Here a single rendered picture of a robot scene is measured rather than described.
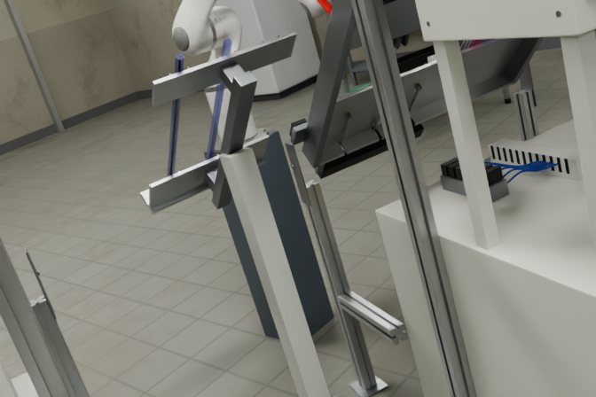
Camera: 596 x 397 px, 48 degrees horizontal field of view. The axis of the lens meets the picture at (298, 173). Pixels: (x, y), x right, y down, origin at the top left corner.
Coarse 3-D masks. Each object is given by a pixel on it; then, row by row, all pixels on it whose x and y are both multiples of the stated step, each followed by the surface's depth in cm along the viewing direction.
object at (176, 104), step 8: (176, 56) 129; (176, 64) 130; (176, 72) 131; (176, 104) 140; (176, 112) 142; (176, 120) 144; (176, 128) 147; (176, 136) 150; (168, 160) 157; (168, 168) 160
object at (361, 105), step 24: (480, 48) 176; (504, 48) 183; (408, 72) 167; (432, 72) 173; (480, 72) 188; (504, 72) 197; (360, 96) 163; (408, 96) 177; (432, 96) 184; (336, 120) 167; (360, 120) 174
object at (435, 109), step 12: (480, 84) 194; (492, 84) 194; (504, 84) 195; (480, 96) 191; (420, 108) 186; (432, 108) 187; (444, 108) 187; (420, 120) 184; (360, 132) 180; (372, 132) 180; (336, 144) 176; (348, 144) 177; (360, 144) 177; (324, 156) 174; (336, 156) 175
